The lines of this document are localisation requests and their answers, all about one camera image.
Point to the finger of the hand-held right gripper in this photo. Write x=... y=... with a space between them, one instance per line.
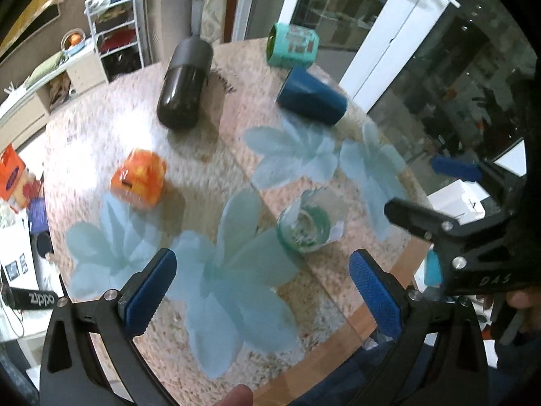
x=456 y=168
x=416 y=219

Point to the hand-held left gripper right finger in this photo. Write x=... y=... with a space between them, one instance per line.
x=375 y=294

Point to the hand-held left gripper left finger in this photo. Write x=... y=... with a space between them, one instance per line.
x=148 y=289

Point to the clear glass cup green base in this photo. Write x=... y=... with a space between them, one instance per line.
x=305 y=224

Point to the orange cup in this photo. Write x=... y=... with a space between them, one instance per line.
x=139 y=179

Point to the blue cup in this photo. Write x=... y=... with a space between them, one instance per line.
x=312 y=95

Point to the teal printed cup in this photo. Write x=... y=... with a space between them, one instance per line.
x=293 y=44

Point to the dark grey cup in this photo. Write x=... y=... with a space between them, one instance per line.
x=184 y=82

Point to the person's right hand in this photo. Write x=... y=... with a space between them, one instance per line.
x=526 y=301

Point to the person's left hand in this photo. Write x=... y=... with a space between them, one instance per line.
x=237 y=396

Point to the white box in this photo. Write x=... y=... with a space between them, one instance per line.
x=460 y=198

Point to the black printed box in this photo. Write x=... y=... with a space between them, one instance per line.
x=36 y=298

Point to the small blue box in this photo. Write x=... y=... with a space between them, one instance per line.
x=37 y=215

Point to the orange bag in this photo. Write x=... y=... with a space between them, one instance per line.
x=12 y=177

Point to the white cabinet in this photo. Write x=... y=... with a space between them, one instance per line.
x=50 y=93

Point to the green cloth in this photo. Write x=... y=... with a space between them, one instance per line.
x=46 y=70

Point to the bowl of fruit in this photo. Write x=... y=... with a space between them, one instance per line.
x=74 y=39

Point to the patterned curtain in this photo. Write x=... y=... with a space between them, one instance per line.
x=215 y=4

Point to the glass door white frame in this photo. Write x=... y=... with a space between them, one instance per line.
x=405 y=50

